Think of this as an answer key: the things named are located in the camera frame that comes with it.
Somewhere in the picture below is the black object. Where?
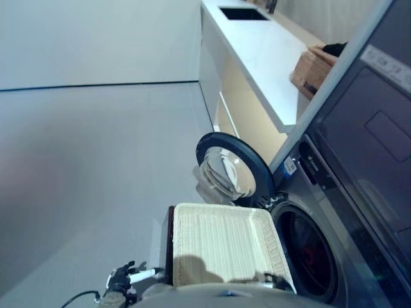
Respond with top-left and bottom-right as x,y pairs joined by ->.
322,42 -> 348,58

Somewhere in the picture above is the dark dryer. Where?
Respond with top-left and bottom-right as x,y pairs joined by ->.
308,0 -> 411,289

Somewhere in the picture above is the cream wicker tray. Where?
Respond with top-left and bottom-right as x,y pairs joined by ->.
171,202 -> 298,295

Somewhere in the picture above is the wooden box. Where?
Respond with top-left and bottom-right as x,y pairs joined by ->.
290,43 -> 347,100

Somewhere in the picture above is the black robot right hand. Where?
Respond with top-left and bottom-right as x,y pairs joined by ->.
254,271 -> 295,293

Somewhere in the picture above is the blue white label sticker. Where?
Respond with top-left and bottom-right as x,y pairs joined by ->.
281,156 -> 300,176

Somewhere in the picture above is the dark grey washing machine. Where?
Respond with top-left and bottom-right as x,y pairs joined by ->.
256,133 -> 411,308

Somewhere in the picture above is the red cloth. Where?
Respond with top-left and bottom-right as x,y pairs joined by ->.
297,242 -> 320,270

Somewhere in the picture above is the round glass washer door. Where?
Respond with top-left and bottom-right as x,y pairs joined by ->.
192,131 -> 275,206

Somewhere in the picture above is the black rectangular sink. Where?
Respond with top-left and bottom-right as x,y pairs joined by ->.
219,6 -> 272,22

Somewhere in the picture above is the silver robot torso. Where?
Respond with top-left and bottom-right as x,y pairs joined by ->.
128,282 -> 335,308

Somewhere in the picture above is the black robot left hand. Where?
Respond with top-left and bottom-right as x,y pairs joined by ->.
105,261 -> 164,295

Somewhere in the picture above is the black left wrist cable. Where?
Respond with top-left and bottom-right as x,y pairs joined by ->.
60,290 -> 102,308

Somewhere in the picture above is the white counter cabinet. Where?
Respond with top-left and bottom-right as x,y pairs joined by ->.
198,0 -> 325,164

